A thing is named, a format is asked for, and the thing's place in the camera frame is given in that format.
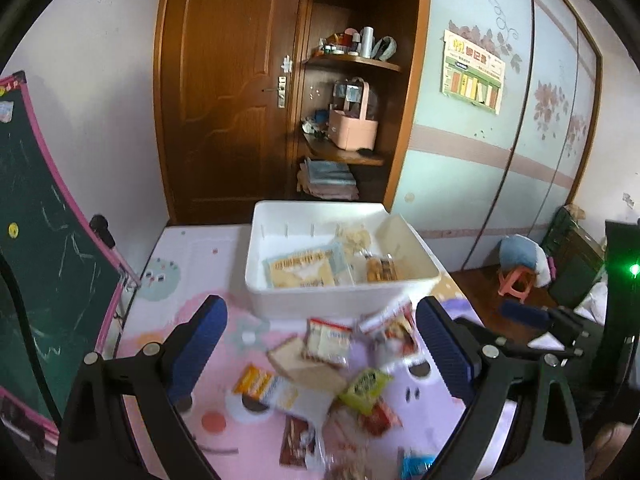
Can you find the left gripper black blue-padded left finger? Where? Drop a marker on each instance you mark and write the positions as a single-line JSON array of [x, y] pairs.
[[96, 440]]

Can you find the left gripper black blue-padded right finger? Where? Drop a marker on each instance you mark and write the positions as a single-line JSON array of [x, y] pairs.
[[544, 441]]

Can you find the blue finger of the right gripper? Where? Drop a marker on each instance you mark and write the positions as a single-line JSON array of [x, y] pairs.
[[532, 317]]

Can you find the red white chip bag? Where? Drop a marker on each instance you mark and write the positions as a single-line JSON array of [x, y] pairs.
[[391, 334]]

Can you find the blue snack packet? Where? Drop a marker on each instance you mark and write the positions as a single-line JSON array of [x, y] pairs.
[[414, 466]]

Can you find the green snack packet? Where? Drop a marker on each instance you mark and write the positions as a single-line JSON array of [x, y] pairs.
[[365, 389]]

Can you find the orange white snack packet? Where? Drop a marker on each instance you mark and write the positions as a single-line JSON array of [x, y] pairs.
[[266, 388]]

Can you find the brown white snack packet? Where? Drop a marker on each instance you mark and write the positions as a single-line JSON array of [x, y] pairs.
[[298, 443]]

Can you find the pink plastic stool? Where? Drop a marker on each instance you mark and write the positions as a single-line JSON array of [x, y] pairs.
[[516, 283]]

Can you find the red snack packet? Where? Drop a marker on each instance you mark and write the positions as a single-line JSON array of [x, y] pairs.
[[380, 421]]

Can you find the pink cartoon play mat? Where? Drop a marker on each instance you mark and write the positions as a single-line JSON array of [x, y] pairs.
[[243, 439]]

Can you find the white red cracker packet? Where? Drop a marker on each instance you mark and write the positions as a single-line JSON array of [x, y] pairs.
[[327, 342]]

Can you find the yellow envelope snack bag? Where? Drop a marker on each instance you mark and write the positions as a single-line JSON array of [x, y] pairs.
[[311, 268]]

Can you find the tan sandwich biscuit pack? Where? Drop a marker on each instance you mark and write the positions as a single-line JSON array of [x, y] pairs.
[[287, 359]]

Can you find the white plastic bin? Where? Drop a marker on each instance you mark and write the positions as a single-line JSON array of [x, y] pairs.
[[376, 257]]

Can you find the folded cloth stack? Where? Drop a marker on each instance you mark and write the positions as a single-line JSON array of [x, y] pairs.
[[326, 180]]

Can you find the pink storage basket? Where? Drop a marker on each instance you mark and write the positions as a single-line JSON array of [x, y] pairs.
[[351, 126]]

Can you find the wooden corner shelf unit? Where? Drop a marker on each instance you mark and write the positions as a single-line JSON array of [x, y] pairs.
[[356, 74]]

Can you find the brown wooden door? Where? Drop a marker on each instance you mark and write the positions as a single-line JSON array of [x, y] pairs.
[[222, 125]]

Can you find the green chalkboard pink frame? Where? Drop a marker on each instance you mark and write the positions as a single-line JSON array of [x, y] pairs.
[[70, 283]]

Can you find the wall calendar poster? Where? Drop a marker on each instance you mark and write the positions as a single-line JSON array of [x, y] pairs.
[[472, 74]]

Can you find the silver door handle lock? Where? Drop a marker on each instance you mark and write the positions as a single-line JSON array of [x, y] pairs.
[[280, 90]]

